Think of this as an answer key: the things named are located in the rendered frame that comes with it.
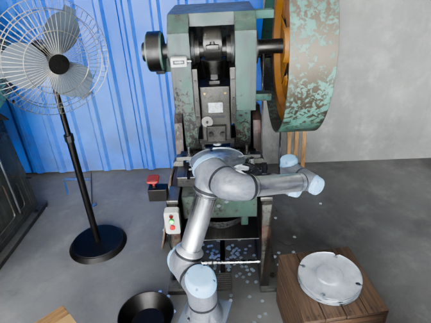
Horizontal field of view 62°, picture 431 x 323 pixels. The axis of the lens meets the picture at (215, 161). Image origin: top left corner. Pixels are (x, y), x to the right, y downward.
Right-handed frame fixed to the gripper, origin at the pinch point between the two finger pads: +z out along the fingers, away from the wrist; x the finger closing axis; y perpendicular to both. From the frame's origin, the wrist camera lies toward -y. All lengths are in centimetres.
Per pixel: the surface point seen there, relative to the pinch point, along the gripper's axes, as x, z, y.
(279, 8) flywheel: -68, 7, -52
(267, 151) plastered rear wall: 64, 59, -127
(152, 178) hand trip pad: 1.7, 31.7, 28.8
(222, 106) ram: -28.8, 11.5, -5.6
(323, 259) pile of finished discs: 41, -46, -6
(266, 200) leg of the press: 17.0, -14.7, -3.6
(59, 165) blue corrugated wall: 63, 206, -4
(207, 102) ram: -30.9, 17.3, -1.0
